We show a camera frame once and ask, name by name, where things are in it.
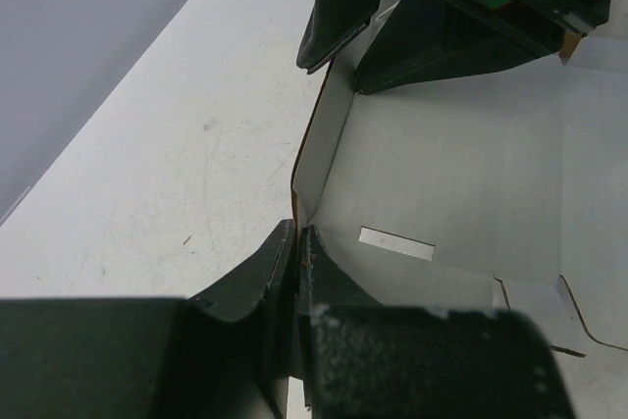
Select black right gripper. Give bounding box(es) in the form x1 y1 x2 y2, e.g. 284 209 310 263
354 0 611 94

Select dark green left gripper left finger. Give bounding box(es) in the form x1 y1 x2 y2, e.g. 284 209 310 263
1 220 296 418

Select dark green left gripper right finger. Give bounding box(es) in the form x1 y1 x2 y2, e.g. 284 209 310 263
297 227 575 418

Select white paper box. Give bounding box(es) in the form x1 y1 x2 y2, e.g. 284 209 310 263
292 0 627 358

